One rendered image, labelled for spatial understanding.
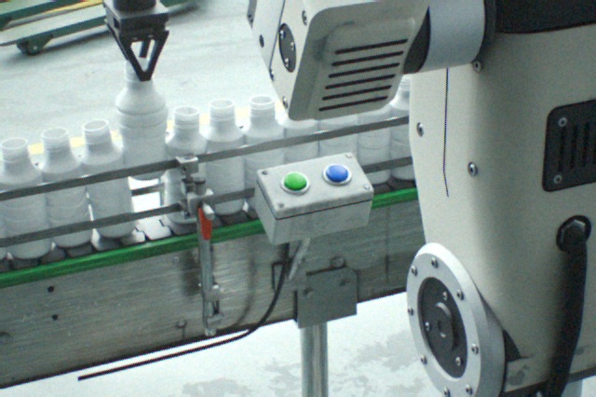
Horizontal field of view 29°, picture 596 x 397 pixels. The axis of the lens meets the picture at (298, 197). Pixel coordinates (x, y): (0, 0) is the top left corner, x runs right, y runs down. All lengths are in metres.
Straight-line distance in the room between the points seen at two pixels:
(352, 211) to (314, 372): 0.42
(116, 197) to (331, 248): 0.34
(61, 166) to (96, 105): 3.21
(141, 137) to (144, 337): 0.31
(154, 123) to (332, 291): 0.40
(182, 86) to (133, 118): 3.36
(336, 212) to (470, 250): 0.55
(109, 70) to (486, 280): 4.24
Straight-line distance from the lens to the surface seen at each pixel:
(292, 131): 1.66
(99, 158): 1.58
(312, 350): 1.86
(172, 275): 1.65
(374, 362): 3.09
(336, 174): 1.52
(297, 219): 1.51
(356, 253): 1.75
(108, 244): 1.63
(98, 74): 5.12
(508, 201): 0.94
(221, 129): 1.63
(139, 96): 1.55
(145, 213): 1.62
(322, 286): 1.75
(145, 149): 1.58
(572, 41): 0.91
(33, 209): 1.58
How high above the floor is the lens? 1.78
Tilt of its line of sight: 27 degrees down
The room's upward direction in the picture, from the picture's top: 2 degrees counter-clockwise
